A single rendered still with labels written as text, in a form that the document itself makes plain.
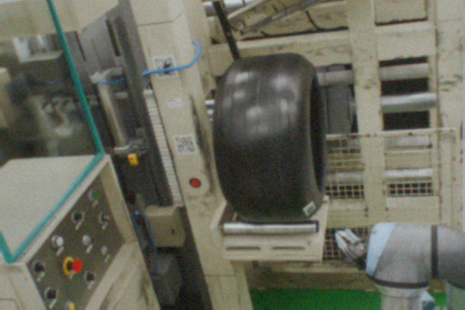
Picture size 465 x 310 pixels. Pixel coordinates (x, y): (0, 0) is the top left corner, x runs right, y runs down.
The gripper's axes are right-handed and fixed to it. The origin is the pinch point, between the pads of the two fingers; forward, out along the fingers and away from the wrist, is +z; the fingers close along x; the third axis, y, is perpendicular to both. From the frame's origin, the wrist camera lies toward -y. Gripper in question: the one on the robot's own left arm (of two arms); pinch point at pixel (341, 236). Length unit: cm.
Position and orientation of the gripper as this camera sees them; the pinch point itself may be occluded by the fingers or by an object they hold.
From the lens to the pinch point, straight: 172.2
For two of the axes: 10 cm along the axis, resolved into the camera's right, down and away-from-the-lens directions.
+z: -4.9, -4.3, 7.6
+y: -4.1, -6.6, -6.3
